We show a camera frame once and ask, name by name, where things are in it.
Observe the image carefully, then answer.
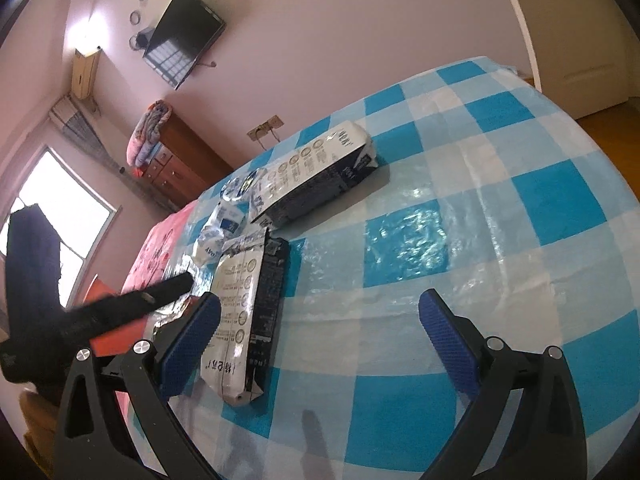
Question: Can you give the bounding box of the blue white plastic wrapper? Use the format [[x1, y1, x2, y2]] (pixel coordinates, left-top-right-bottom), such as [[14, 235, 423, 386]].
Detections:
[[220, 169, 266, 203], [194, 200, 251, 266]]

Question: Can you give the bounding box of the brown wooden cabinet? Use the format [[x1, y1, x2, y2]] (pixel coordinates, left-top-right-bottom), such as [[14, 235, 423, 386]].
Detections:
[[135, 110, 233, 211]]

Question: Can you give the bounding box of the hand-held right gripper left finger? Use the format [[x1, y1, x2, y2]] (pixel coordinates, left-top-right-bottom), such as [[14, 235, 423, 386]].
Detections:
[[52, 291, 223, 480]]

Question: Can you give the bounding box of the wall power outlet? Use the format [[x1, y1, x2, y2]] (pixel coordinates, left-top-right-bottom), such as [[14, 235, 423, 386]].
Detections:
[[246, 116, 286, 142]]

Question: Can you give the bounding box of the window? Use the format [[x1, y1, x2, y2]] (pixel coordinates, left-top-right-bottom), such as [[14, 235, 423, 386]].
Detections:
[[0, 145, 123, 311]]

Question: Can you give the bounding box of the wall television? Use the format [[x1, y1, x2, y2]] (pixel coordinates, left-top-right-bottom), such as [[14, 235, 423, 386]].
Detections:
[[142, 0, 226, 91]]

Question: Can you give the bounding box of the stack of folded blankets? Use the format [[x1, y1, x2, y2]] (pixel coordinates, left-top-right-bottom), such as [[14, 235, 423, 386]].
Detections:
[[126, 101, 173, 168]]

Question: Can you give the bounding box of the pink printed bedsheet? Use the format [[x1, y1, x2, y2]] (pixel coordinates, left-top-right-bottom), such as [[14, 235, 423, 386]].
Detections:
[[116, 199, 223, 441]]

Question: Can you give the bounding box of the white door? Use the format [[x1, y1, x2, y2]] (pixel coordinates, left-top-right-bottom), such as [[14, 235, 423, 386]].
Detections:
[[492, 0, 632, 121]]

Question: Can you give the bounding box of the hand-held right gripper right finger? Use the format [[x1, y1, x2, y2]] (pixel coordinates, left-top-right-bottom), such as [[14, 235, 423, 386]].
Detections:
[[419, 288, 588, 480]]

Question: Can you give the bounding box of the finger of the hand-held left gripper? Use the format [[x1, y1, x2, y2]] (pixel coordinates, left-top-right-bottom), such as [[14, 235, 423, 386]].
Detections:
[[60, 272, 195, 341]]

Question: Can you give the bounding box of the white and black packet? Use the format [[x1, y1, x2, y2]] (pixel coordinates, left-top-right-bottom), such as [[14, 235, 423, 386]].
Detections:
[[248, 120, 379, 226], [200, 226, 291, 407]]

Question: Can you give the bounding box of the grey curtain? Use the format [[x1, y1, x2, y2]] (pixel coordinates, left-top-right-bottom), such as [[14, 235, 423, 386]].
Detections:
[[50, 97, 173, 211]]

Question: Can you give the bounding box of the blue white checkered tablecloth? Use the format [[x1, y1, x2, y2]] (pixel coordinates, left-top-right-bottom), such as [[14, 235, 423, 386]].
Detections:
[[127, 56, 640, 480]]

